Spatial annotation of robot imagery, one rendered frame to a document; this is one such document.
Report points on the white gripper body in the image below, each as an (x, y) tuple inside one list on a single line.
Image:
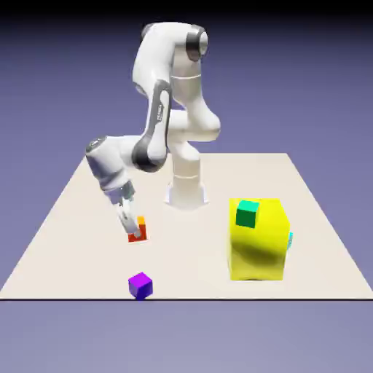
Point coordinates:
[(126, 215)]

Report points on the small orange cube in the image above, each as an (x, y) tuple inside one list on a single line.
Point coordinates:
[(142, 231)]

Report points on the small purple cube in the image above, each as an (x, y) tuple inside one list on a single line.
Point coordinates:
[(140, 285)]

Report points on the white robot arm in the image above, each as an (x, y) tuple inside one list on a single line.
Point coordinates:
[(158, 116)]

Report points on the small cyan cube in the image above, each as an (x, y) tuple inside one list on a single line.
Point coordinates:
[(289, 240)]

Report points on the small green cube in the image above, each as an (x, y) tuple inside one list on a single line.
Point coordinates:
[(247, 214)]

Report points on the large yellow box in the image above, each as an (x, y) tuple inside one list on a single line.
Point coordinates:
[(258, 247)]

